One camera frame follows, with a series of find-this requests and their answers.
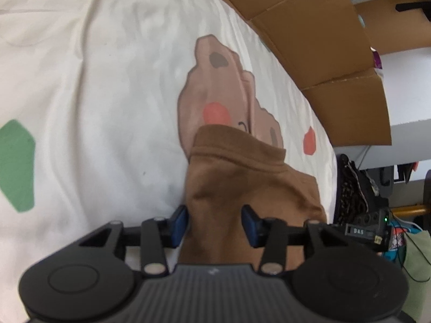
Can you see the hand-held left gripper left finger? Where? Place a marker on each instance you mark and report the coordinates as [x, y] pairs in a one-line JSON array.
[[179, 227]]

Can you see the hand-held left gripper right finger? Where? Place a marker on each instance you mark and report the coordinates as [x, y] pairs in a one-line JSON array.
[[252, 228]]

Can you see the brown printed t-shirt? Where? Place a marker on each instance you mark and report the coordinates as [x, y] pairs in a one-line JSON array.
[[235, 181]]

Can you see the blue cartoon print blanket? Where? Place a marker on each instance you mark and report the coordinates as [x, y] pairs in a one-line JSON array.
[[398, 242]]

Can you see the yellow bar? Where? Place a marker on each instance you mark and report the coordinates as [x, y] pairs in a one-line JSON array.
[[409, 210]]

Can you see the light green cloth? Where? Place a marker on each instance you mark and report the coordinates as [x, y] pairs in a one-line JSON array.
[[419, 276]]

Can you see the bear print bed sheet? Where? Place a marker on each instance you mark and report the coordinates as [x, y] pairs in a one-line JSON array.
[[101, 91]]

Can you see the purple white refill pack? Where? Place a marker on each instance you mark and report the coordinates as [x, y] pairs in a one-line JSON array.
[[377, 60]]

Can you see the flattened cardboard sheet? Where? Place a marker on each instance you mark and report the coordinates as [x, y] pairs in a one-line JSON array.
[[320, 40]]

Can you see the upright cardboard box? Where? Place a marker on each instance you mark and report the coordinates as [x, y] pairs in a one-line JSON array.
[[404, 30]]

